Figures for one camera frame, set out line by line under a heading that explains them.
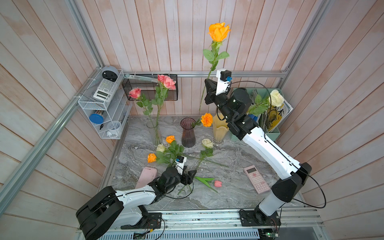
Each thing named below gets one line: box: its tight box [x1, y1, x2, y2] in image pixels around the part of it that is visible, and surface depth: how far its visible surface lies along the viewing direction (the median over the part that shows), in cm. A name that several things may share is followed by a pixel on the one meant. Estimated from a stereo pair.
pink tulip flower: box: [194, 176, 223, 193], surface depth 86 cm
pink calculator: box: [243, 164, 271, 195], surface depth 90 cm
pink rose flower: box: [128, 87, 159, 145], surface depth 87 cm
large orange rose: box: [147, 153, 175, 167], surface depth 95 cm
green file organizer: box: [246, 88, 284, 142], surface depth 96 cm
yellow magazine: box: [265, 99, 294, 133], surface depth 100 cm
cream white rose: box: [248, 89, 285, 116], surface depth 71 cm
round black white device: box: [101, 65, 119, 82], surface depth 83 cm
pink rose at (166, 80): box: [157, 74, 172, 89], surface depth 76 cm
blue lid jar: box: [89, 113, 104, 124], surface depth 78 cm
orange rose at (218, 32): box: [198, 22, 231, 111], surface depth 51 cm
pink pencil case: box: [135, 166, 158, 189], surface depth 89 cm
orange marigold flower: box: [192, 113, 214, 129], surface depth 76 cm
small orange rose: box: [166, 135, 184, 158], surface depth 100 cm
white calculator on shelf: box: [93, 78, 118, 102], surface depth 79 cm
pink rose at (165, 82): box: [151, 74, 176, 145], surface depth 81 cm
